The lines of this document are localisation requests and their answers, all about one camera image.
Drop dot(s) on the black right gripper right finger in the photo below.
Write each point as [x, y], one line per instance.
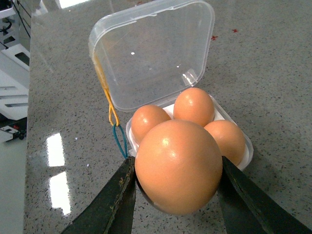
[246, 209]

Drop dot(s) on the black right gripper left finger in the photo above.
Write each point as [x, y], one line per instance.
[112, 210]

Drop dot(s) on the brown egg carried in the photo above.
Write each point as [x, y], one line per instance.
[179, 166]

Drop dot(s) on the clear plastic egg box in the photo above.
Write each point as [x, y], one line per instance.
[152, 52]

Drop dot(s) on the brown egg back right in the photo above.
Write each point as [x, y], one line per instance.
[229, 138]

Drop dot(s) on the brown egg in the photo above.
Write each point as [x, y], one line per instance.
[194, 105]
[229, 138]
[145, 118]

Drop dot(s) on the brown egg front left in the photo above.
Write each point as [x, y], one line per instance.
[145, 118]

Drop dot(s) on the brown egg back left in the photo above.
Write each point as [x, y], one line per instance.
[194, 105]

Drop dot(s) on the blue rubber band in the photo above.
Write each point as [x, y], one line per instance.
[122, 144]

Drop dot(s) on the yellow rubber band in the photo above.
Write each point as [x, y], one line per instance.
[112, 115]

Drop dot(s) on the white equipment rack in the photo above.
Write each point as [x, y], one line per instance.
[14, 74]

